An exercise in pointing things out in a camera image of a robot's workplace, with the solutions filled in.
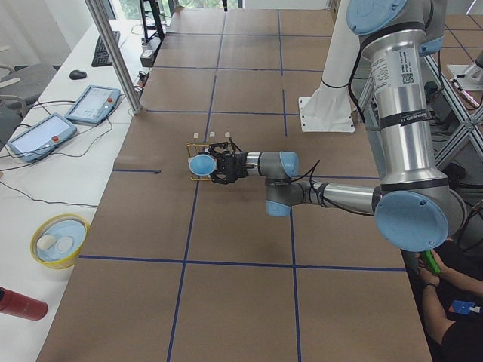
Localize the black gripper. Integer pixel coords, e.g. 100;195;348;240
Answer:
209;142;248;185

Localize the light blue plastic cup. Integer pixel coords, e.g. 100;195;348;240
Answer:
189;154;217;176

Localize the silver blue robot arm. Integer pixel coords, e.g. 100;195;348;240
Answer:
204;1;466;252

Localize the far blue teach pendant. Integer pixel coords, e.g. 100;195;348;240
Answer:
65;84;121;125

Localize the blue teach pendant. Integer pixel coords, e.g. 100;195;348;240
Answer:
7;113;77;163
65;84;121;125

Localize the black keyboard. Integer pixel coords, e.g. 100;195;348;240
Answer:
91;36;112;67

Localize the black computer mouse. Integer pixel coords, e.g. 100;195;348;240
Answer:
69;69;87;80

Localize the yellow rimmed bowl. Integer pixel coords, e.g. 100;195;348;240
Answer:
30;213;90;270

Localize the near blue teach pendant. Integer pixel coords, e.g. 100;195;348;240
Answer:
7;113;77;163

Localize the grey office chair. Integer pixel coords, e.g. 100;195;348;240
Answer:
1;63;57;144

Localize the red cylinder bottle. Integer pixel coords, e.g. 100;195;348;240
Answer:
1;287;48;321

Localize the seated person in black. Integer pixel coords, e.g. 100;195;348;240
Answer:
417;238;482;361

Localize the gold wire cup holder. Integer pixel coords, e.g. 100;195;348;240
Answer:
186;131;240;181

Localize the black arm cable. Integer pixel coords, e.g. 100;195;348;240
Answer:
294;160;378;216

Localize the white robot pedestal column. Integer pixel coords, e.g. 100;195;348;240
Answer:
299;0;360;133

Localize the aluminium frame post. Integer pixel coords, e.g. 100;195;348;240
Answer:
85;0;142;115

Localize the green handled tool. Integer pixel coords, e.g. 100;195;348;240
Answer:
420;250;441;275

